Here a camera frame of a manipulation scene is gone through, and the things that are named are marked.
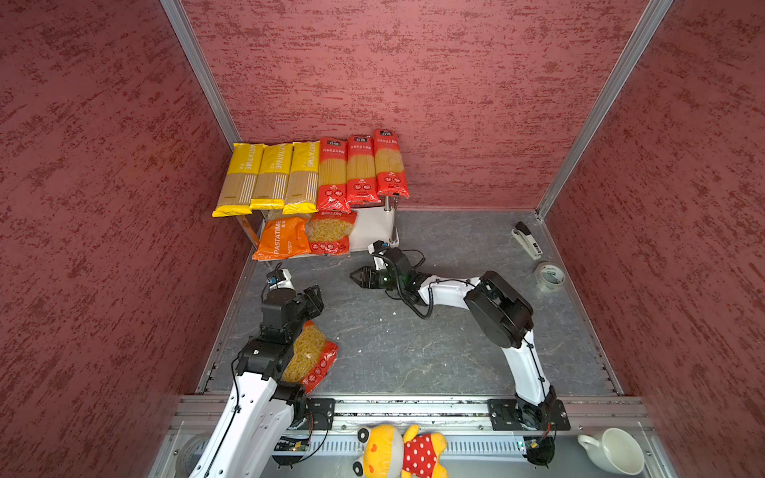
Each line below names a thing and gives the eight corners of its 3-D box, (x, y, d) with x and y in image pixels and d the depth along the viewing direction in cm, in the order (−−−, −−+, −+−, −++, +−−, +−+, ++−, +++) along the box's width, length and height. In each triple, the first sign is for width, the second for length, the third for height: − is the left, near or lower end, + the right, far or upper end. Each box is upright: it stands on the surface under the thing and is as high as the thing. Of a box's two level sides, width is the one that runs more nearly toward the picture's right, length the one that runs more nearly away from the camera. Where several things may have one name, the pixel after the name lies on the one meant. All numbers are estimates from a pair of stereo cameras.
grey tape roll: (536, 291, 100) (541, 285, 97) (527, 268, 106) (532, 261, 103) (564, 292, 100) (571, 285, 97) (554, 268, 106) (560, 261, 103)
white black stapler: (530, 260, 109) (535, 253, 105) (509, 230, 118) (513, 222, 114) (539, 258, 109) (545, 251, 106) (518, 228, 119) (522, 220, 115)
